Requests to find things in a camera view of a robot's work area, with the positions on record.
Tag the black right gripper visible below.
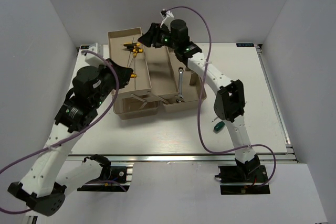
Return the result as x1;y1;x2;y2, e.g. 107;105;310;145
139;23;179;49

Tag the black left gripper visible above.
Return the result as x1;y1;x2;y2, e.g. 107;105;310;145
91;58;134;108

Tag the yellow black T-handle hex key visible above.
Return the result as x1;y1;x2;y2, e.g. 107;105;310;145
130;73;137;79

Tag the long yellow black T-handle key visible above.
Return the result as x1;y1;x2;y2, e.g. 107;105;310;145
128;46;143;67

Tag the beige plastic toolbox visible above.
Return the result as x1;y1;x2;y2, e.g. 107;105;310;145
108;28;207;120

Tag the silver ratchet wrench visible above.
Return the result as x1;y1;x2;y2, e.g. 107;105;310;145
176;67;184;102

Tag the large green screwdriver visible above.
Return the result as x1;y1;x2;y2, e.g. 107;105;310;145
213;121;225;133

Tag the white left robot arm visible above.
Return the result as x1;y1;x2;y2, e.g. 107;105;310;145
8;59;133;216

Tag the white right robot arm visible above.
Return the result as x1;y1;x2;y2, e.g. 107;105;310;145
138;19;260;182

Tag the blue label sticker right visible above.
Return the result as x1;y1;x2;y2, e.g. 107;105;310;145
236;43;255;48

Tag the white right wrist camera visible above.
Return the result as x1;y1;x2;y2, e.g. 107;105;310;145
160;9;174;28

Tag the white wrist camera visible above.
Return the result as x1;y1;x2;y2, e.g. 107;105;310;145
160;9;174;28
79;42;104;68

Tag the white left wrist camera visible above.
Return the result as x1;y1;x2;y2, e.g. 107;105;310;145
79;42;104;68

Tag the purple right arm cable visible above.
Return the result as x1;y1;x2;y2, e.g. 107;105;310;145
161;6;277;188

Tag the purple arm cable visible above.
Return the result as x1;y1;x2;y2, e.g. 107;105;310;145
0;49;129;214
161;6;277;188

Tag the aluminium table front rail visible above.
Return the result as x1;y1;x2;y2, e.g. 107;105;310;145
66;153;297;162

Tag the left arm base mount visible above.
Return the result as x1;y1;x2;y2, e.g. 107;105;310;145
77;163;133;193

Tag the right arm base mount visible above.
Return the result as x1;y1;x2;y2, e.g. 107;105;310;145
214;165;270;195

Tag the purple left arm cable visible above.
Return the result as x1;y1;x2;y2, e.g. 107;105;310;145
0;49;129;214

